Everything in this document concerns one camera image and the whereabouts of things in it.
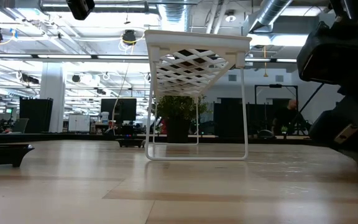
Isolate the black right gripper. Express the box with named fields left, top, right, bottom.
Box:
left=308, top=83, right=358, bottom=180

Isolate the long ceiling light strip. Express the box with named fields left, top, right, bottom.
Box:
left=249, top=57, right=307, bottom=64
left=0, top=53, right=150, bottom=60

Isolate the person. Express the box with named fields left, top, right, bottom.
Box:
left=273, top=98, right=301, bottom=138

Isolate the white square pillar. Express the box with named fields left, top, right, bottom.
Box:
left=39, top=63, right=65, bottom=133

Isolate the black monitor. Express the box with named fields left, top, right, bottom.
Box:
left=100, top=98, right=137, bottom=123

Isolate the white cabinet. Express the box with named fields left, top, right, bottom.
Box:
left=68, top=114, right=91, bottom=133

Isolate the white lattice rack on legs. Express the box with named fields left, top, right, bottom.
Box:
left=144, top=29, right=253, bottom=162

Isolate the black gantry stand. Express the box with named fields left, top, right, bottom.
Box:
left=254, top=83, right=299, bottom=134

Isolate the grey chair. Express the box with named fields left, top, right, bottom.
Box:
left=12, top=117, right=30, bottom=134

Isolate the hanging brass pendant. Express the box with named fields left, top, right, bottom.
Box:
left=262, top=45, right=269, bottom=78

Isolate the black room divider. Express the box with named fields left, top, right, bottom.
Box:
left=213, top=102, right=275, bottom=138

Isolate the green potted plant black pot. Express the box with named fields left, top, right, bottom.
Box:
left=152, top=95, right=213, bottom=144

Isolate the silver ribbed ceiling pipe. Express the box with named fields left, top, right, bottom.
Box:
left=249, top=0, right=293, bottom=34

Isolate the ribbed grey ceiling duct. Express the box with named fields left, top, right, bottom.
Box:
left=158, top=0, right=194, bottom=32

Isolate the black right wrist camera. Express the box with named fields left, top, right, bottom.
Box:
left=296, top=21, right=358, bottom=85

